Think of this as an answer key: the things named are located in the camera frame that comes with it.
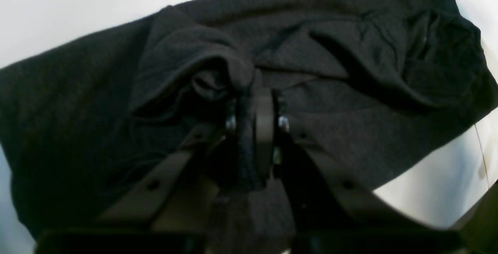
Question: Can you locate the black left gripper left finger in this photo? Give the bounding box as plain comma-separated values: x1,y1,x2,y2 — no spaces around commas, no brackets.
35,99,238,254

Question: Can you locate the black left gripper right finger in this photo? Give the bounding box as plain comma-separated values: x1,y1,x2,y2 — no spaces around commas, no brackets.
255,88,465,254

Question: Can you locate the black t-shirt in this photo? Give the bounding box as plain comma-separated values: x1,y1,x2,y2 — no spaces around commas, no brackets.
1,0,497,238

